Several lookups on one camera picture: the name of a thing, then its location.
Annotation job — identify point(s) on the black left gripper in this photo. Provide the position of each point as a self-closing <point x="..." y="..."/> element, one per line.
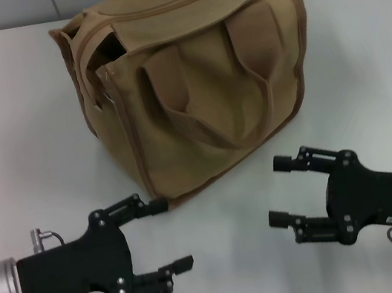
<point x="74" y="272"/>

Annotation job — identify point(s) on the khaki canvas food bag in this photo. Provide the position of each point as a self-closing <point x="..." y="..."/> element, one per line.
<point x="198" y="135"/>

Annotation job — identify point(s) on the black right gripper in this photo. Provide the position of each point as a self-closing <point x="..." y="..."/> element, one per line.
<point x="385" y="197"/>

